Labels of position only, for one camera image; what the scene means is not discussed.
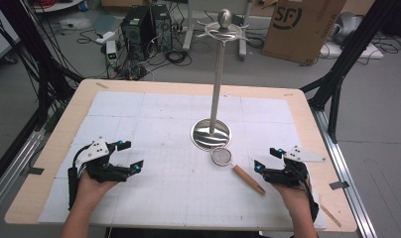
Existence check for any white cabinet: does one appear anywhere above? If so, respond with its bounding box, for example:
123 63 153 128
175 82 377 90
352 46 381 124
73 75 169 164
0 0 22 64

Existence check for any black floor cable bundle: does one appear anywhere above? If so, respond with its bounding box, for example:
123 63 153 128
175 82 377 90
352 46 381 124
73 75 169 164
369 30 401 57

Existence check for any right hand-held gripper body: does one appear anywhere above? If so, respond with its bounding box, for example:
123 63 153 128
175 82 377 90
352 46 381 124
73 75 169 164
262 144 328 188

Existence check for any wooden-handled mesh strainer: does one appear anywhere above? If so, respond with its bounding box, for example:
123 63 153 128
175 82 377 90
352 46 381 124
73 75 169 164
209 146 267 196

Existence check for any small device with green display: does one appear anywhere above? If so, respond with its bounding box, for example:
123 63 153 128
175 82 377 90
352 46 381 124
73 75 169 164
105 40 120 67

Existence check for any white power strip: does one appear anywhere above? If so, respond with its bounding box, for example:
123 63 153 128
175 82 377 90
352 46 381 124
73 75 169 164
94 30 117 46

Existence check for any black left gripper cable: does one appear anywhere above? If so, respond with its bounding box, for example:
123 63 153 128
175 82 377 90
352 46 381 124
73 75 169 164
67 145 91 211

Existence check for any black metal frame stand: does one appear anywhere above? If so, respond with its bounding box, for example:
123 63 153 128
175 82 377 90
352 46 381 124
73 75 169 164
0 0 84 134
300 0 401 145

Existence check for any aluminium rail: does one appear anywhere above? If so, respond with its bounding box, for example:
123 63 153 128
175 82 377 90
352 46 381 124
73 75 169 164
310 106 379 238
0 128 47 216

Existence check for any slim black computer tower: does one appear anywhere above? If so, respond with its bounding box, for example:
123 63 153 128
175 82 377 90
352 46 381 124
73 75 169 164
151 3 174 53

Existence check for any brown cardboard box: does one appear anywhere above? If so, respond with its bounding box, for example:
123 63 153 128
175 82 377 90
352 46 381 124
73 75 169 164
261 0 349 65

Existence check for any thin wooden stick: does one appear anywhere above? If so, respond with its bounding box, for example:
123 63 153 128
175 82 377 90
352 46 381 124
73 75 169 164
319 194 343 229

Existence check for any white flat board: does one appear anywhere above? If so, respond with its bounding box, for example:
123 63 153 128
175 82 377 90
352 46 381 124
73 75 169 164
319 41 385 60

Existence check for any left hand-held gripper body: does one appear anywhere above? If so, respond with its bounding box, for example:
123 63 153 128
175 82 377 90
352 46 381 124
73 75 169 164
67 137 130 183

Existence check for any tall steel utensil rack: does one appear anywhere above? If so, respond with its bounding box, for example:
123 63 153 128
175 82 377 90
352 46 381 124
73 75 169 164
190 8 251 153

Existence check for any white gridded mat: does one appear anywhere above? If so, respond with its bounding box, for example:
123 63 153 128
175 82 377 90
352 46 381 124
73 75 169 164
38 90 330 231

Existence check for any person's left hand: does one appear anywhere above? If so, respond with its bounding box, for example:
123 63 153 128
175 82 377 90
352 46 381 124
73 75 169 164
71 170 120 213

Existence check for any person's right hand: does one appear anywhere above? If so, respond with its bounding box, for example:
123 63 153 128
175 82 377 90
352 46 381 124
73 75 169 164
271 179 316 217

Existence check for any coiled black floor cable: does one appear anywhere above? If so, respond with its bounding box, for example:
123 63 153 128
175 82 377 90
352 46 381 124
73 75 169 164
164 49 194 67

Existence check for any large black computer tower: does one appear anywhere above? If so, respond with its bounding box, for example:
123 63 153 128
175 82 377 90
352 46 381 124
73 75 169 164
120 5 157 62

